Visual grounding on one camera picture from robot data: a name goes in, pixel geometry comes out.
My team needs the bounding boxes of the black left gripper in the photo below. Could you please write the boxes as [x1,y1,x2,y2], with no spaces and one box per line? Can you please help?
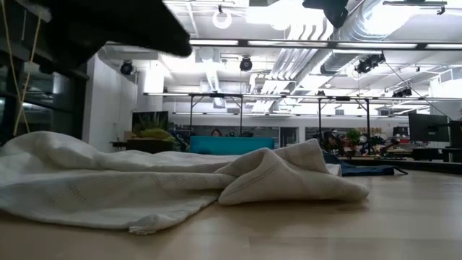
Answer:
[38,0,192,72]

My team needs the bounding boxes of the white plaid dish towel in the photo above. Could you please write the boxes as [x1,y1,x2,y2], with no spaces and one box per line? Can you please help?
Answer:
[0,130,370,235]

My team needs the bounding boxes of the teal plastic tupperware container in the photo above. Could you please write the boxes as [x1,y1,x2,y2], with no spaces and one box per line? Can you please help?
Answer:
[190,135,276,156]

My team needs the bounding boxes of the long ceiling light strip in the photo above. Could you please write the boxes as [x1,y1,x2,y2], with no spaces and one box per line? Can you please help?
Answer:
[190,38,239,46]
[424,43,462,51]
[335,42,419,50]
[248,40,328,48]

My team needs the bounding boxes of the potted succulent plant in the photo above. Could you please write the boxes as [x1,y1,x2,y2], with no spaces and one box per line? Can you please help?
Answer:
[125,111,178,155]

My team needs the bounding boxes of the small background potted plant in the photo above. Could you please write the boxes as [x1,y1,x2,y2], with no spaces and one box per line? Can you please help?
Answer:
[345,129,362,144]

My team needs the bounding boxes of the navy blue cloth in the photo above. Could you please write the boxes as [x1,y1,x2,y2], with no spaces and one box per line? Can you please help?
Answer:
[323,151,409,177]

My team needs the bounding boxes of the black computer monitor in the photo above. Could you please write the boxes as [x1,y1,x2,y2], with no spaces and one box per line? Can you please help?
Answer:
[408,113,450,143]

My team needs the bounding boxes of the white ring light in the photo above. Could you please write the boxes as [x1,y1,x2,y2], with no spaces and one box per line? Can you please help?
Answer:
[212,9,232,30]

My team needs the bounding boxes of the black metal scaffold frame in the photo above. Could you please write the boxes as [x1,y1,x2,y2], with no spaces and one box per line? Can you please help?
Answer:
[188,92,245,137]
[317,96,372,145]

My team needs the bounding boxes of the yellow cable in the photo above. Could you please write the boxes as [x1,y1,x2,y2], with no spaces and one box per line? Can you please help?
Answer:
[0,0,43,138]

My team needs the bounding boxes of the silver ventilation duct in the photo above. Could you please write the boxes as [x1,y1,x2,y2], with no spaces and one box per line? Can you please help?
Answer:
[321,0,401,75]

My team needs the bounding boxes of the black ceiling camera cluster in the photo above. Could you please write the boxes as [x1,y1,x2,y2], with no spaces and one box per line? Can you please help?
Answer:
[355,53,386,74]

